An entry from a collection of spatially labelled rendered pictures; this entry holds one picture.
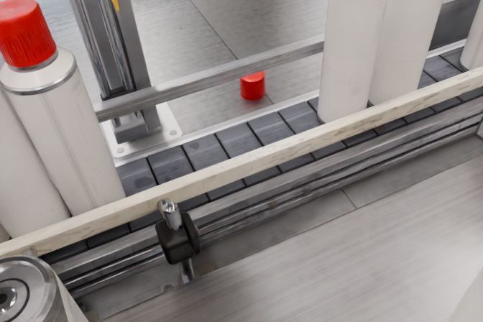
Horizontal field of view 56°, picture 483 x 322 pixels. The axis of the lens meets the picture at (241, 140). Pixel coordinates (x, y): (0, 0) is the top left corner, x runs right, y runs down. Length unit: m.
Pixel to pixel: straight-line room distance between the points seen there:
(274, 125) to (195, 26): 0.32
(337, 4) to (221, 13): 0.41
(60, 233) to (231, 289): 0.15
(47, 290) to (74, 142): 0.19
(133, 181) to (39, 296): 0.28
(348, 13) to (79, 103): 0.23
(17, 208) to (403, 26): 0.37
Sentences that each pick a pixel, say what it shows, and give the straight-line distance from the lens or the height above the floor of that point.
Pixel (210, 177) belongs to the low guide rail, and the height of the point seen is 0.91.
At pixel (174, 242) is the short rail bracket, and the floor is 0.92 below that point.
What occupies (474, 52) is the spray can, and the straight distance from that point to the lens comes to 0.59.
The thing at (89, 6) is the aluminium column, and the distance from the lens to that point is 0.47.
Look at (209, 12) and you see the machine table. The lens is 0.80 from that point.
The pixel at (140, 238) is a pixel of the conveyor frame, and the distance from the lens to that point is 0.42.
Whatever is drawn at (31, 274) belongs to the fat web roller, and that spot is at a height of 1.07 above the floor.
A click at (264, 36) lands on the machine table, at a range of 0.73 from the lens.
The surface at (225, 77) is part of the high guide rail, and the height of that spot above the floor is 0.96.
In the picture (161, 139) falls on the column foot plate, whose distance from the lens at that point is 0.56.
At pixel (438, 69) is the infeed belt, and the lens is 0.60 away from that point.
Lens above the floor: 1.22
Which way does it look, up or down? 45 degrees down
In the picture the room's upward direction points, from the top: 4 degrees counter-clockwise
